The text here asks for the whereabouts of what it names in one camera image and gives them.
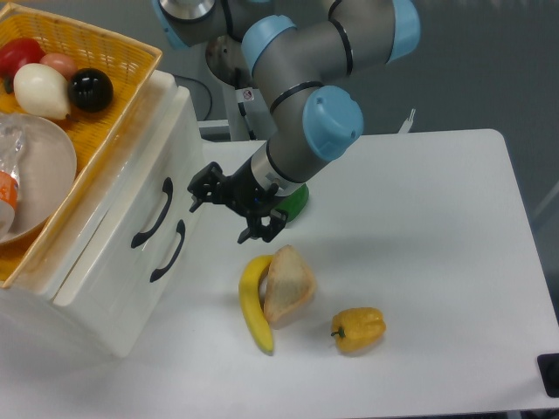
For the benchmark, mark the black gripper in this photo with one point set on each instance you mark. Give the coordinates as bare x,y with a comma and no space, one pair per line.
242,194

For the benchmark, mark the black top drawer handle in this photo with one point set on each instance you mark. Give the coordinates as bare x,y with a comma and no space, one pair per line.
157,215

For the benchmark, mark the black drawer handle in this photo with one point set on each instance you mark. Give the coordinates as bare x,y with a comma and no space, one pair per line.
157,215
172,254

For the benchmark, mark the white top drawer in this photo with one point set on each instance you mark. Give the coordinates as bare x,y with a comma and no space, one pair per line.
109,274

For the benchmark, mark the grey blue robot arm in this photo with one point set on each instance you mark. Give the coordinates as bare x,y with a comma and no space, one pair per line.
295,71

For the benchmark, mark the white drawer cabinet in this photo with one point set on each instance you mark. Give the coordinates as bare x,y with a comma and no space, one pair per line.
93,330

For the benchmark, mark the green bell pepper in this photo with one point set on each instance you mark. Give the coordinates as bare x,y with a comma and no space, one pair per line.
294,204

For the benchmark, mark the yellow banana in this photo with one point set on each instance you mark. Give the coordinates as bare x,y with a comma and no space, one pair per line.
248,297

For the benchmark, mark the bread slice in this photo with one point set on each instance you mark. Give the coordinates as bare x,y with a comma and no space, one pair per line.
290,284

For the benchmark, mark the yellow bell pepper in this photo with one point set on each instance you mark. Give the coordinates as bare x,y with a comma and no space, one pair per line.
357,328

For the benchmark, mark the yellow woven basket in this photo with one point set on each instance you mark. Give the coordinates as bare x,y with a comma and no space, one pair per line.
113,69

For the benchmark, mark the black round eggplant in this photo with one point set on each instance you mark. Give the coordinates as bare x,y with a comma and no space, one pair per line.
90,90

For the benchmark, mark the beige bowl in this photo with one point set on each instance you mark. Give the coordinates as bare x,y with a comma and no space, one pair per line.
48,168

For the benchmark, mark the pink round fruit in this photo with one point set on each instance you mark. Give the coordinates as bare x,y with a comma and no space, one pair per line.
60,62

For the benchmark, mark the white onion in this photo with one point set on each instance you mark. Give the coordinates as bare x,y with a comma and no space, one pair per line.
42,91

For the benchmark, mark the clear plastic bottle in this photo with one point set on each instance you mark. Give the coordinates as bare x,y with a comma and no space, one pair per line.
12,145

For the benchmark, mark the red tomato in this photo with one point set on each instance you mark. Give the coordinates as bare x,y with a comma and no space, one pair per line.
15,54

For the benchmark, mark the black object at edge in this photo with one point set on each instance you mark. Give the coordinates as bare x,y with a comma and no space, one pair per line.
548,365

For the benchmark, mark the black bottom drawer handle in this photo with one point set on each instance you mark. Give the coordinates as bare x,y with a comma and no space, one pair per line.
172,254

